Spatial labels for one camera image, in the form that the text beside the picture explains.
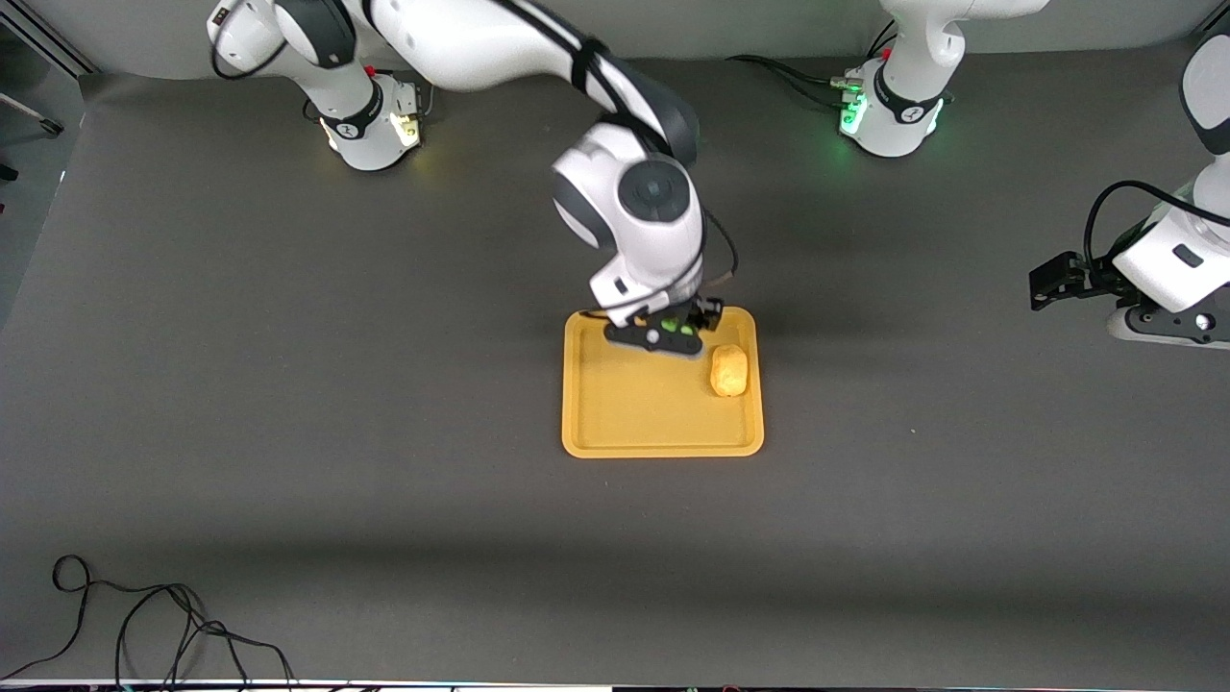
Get yellow plastic tray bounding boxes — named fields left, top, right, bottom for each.
left=561, top=307, right=766, bottom=459

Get thin black loose cable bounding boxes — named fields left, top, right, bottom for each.
left=0, top=555, right=299, bottom=692

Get grey metal frame rail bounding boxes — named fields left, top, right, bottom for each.
left=0, top=14, right=99, bottom=78

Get black arm base cables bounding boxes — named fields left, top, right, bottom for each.
left=365, top=67, right=438, bottom=121
left=726, top=19, right=899, bottom=109

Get dark grey table mat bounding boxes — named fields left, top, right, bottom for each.
left=0, top=43, right=1230, bottom=685

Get black left arm base cables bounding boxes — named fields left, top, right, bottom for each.
left=726, top=19, right=899, bottom=109

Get yellow-brown potato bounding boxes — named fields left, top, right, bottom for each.
left=709, top=344, right=750, bottom=398

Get black right arm base cables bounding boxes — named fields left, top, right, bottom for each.
left=365, top=67, right=438, bottom=121

